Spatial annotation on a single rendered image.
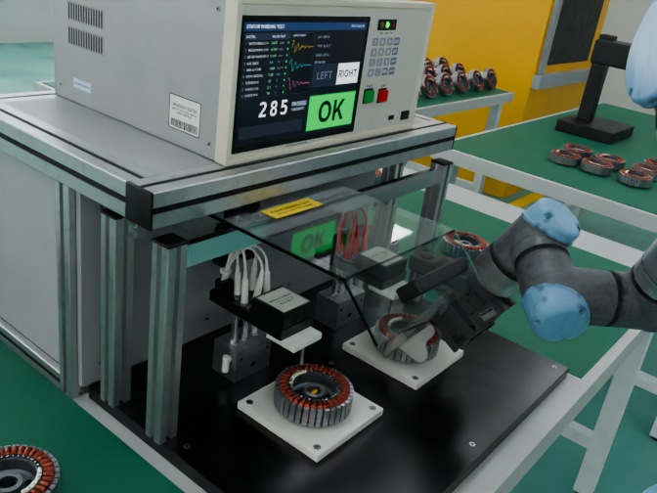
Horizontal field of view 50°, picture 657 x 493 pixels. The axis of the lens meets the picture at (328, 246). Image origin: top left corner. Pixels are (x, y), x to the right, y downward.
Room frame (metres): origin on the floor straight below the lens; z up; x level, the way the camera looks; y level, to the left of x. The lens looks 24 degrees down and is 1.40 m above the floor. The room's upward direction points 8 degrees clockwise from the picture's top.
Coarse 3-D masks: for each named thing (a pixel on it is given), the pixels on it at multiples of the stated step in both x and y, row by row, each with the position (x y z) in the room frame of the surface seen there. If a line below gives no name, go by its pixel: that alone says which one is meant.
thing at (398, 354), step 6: (420, 330) 1.04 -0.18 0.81; (438, 330) 1.04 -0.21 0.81; (432, 336) 1.01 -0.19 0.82; (438, 336) 1.01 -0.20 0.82; (372, 342) 1.01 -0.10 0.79; (384, 342) 0.98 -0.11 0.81; (432, 342) 0.99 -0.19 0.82; (438, 342) 1.00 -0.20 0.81; (378, 348) 0.99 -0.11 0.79; (384, 348) 0.98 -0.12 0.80; (432, 348) 0.98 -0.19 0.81; (390, 354) 0.97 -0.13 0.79; (396, 354) 0.97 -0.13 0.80; (402, 354) 0.97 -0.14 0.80; (432, 354) 0.99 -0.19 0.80; (396, 360) 0.97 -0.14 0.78; (402, 360) 0.97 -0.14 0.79; (408, 360) 0.97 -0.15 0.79; (414, 360) 0.97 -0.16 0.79; (426, 360) 0.98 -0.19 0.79
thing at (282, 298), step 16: (224, 304) 0.89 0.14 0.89; (240, 304) 0.88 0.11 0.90; (256, 304) 0.86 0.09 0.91; (272, 304) 0.85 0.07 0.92; (288, 304) 0.86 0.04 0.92; (304, 304) 0.86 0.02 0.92; (256, 320) 0.85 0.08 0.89; (272, 320) 0.84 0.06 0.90; (288, 320) 0.83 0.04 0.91; (304, 320) 0.86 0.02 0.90; (272, 336) 0.84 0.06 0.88; (288, 336) 0.84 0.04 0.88; (304, 336) 0.84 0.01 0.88; (320, 336) 0.86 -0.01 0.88
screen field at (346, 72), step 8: (328, 64) 0.98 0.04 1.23; (336, 64) 0.99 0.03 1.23; (344, 64) 1.01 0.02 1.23; (352, 64) 1.02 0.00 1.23; (320, 72) 0.97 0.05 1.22; (328, 72) 0.98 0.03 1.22; (336, 72) 1.00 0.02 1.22; (344, 72) 1.01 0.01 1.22; (352, 72) 1.03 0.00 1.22; (312, 80) 0.96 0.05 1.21; (320, 80) 0.97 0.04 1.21; (328, 80) 0.98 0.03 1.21; (336, 80) 1.00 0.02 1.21; (344, 80) 1.01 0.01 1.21; (352, 80) 1.03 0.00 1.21
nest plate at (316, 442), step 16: (272, 384) 0.86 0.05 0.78; (240, 400) 0.81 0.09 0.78; (256, 400) 0.82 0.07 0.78; (272, 400) 0.82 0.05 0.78; (352, 400) 0.85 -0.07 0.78; (368, 400) 0.86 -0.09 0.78; (256, 416) 0.79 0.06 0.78; (272, 416) 0.79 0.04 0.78; (352, 416) 0.81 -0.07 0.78; (368, 416) 0.82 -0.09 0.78; (288, 432) 0.76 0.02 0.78; (304, 432) 0.76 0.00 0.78; (320, 432) 0.77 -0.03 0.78; (336, 432) 0.77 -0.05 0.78; (352, 432) 0.78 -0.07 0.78; (304, 448) 0.73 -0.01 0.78; (320, 448) 0.73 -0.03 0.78
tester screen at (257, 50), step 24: (264, 24) 0.87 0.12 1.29; (288, 24) 0.91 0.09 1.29; (312, 24) 0.94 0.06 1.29; (336, 24) 0.99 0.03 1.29; (360, 24) 1.03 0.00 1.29; (264, 48) 0.87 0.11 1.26; (288, 48) 0.91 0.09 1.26; (312, 48) 0.95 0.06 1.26; (336, 48) 0.99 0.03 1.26; (360, 48) 1.04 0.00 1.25; (264, 72) 0.88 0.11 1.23; (288, 72) 0.92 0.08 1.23; (312, 72) 0.95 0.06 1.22; (240, 96) 0.85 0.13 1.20; (264, 96) 0.88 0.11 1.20; (288, 96) 0.92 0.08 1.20; (240, 120) 0.85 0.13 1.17; (264, 120) 0.89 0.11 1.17; (240, 144) 0.85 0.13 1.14
